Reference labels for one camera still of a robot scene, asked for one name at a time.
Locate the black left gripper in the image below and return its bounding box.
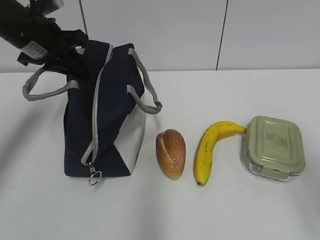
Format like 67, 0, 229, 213
16, 17, 89, 79

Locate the navy and white lunch bag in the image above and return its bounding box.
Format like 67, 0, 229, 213
22, 40, 163, 186

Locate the brown bread roll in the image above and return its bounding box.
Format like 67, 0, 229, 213
155, 129, 186, 180

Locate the yellow banana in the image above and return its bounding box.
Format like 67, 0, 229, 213
193, 121, 247, 187

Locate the green lidded glass container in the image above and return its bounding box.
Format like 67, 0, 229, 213
244, 115, 306, 182

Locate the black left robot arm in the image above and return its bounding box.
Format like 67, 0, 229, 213
0, 0, 89, 78

